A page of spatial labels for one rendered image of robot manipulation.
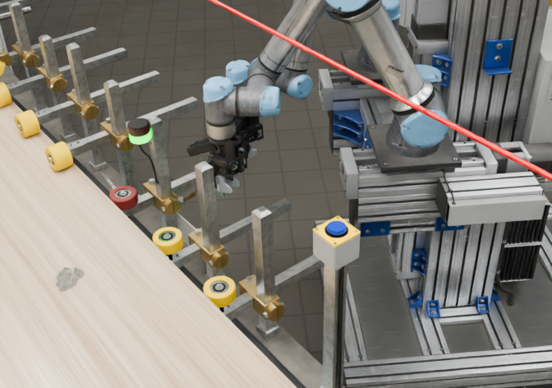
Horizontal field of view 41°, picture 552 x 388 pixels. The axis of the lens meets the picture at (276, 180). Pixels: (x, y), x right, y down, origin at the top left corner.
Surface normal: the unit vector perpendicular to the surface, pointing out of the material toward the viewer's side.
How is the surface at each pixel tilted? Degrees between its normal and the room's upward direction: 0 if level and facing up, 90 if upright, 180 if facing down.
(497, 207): 90
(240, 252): 0
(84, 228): 0
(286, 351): 0
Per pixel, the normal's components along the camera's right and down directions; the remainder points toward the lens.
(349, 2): -0.12, 0.49
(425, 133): 0.01, 0.68
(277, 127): -0.03, -0.81
